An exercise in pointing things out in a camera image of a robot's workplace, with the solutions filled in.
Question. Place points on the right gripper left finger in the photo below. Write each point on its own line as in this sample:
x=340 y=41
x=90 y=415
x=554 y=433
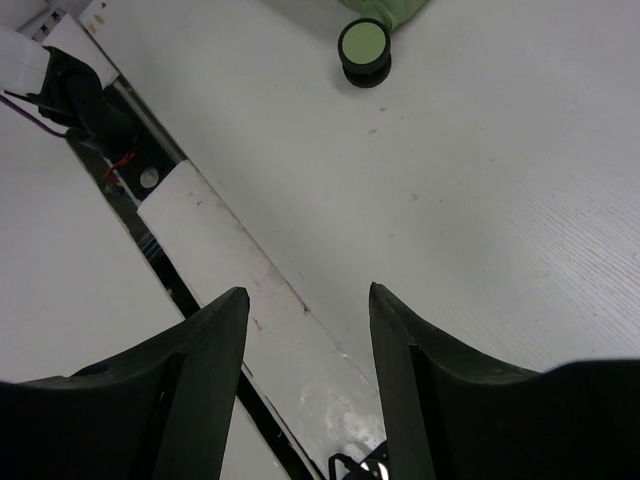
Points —
x=159 y=410

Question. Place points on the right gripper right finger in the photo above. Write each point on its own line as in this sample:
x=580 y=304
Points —
x=453 y=412

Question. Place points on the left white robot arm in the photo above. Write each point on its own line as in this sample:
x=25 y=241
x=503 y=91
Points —
x=66 y=91

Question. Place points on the green suitcase blue lining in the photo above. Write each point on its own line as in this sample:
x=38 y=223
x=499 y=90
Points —
x=364 y=45

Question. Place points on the black metal base rail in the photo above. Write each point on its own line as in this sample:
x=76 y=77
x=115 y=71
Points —
x=125 y=190

